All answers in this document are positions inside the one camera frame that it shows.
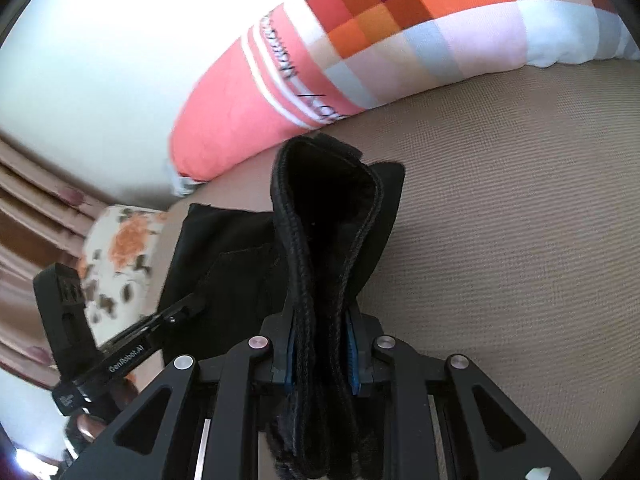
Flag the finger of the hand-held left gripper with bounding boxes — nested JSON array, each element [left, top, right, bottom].
[[147, 294, 207, 346]]

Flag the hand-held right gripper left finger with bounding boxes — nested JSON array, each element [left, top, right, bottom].
[[75, 310, 296, 480]]

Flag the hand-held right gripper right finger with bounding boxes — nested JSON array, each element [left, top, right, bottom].
[[345, 305, 583, 480]]

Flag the black pants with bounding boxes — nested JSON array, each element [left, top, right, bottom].
[[160, 135, 406, 480]]

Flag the person's left hand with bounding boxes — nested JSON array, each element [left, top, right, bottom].
[[62, 377, 138, 461]]

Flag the white orange floral cloth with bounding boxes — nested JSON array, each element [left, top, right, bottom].
[[80, 204, 171, 348]]

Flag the beige striped curtain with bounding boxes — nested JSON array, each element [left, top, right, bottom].
[[0, 130, 113, 391]]

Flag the pink checkered pillow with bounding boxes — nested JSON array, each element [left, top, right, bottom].
[[167, 0, 640, 196]]

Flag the beige woven bed mat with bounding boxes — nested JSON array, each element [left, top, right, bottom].
[[115, 55, 640, 480]]

